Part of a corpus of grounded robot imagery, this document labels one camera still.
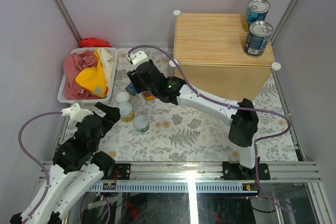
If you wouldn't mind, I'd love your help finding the wooden box counter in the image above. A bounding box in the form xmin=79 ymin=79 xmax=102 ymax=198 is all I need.
xmin=173 ymin=13 xmax=281 ymax=101

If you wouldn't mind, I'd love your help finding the dark blue soup can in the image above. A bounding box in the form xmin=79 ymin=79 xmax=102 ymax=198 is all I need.
xmin=243 ymin=20 xmax=274 ymax=57

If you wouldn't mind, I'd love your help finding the light blue Progresso soup can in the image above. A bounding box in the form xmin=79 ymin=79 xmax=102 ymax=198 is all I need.
xmin=243 ymin=0 xmax=270 ymax=32

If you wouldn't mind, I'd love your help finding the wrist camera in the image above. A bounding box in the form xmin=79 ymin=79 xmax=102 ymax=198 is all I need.
xmin=128 ymin=51 xmax=149 ymax=67
xmin=61 ymin=103 xmax=93 ymax=122

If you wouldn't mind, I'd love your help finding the pink cloth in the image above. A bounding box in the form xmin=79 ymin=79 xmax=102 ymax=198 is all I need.
xmin=63 ymin=50 xmax=99 ymax=100

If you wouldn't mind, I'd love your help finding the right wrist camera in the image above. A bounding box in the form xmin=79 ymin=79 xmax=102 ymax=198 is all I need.
xmin=128 ymin=51 xmax=149 ymax=67

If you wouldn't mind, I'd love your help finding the cream patterned cloth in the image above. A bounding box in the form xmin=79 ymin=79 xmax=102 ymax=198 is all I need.
xmin=98 ymin=48 xmax=114 ymax=87

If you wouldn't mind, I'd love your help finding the yellow can white lid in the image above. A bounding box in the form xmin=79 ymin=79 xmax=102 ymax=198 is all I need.
xmin=115 ymin=92 xmax=130 ymax=103

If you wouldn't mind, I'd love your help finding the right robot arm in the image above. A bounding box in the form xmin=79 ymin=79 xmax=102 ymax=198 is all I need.
xmin=127 ymin=59 xmax=259 ymax=179

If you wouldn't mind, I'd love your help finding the aluminium rail frame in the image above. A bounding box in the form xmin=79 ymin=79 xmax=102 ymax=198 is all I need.
xmin=39 ymin=159 xmax=322 ymax=193

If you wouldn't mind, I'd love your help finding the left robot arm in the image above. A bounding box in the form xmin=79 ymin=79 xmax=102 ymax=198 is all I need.
xmin=10 ymin=102 xmax=121 ymax=223

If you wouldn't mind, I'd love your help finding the orange can clear lid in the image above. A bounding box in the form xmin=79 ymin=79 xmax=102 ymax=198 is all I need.
xmin=118 ymin=102 xmax=135 ymax=122

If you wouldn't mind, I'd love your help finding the red cloth behind basket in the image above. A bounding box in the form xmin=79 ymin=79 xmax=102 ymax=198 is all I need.
xmin=79 ymin=37 xmax=112 ymax=48

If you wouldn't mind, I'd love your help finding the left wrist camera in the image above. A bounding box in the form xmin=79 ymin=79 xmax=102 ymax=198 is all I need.
xmin=61 ymin=103 xmax=93 ymax=122

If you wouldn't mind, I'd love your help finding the green can clear lid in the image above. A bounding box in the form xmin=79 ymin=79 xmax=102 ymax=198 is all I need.
xmin=133 ymin=115 xmax=149 ymax=133

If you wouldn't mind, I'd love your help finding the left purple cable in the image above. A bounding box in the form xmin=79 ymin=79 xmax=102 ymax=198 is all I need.
xmin=18 ymin=112 xmax=64 ymax=214

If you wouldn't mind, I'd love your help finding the yellow cloth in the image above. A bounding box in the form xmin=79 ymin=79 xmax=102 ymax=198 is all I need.
xmin=76 ymin=48 xmax=109 ymax=98

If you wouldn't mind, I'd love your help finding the blue mixed bean can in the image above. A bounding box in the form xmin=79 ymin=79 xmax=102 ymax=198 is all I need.
xmin=125 ymin=83 xmax=138 ymax=96

